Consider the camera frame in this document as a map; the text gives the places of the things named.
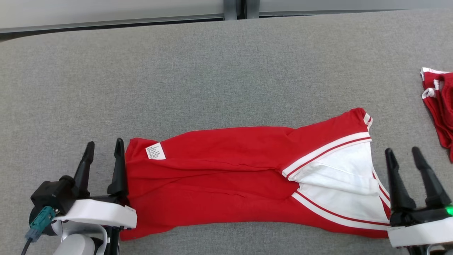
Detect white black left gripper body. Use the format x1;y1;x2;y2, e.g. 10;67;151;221
53;193;138;229

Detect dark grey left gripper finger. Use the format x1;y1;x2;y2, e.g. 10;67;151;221
72;141;95;199
107;138;128;197

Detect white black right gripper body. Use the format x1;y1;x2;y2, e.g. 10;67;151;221
387;205;453;248

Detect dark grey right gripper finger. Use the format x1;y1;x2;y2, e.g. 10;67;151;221
412;146;452;210
385;148;417;214

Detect red and white shirt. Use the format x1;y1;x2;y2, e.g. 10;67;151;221
120;107;391;241

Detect red shorts with white trim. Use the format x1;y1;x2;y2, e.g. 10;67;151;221
420;67;453;163

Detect teal camera cable connector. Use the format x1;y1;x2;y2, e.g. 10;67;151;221
25;206;56;242

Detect grey partition base rail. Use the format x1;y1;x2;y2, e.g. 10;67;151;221
0;8;407;34

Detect grey metal partition post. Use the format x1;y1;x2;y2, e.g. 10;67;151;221
224;0;260;20

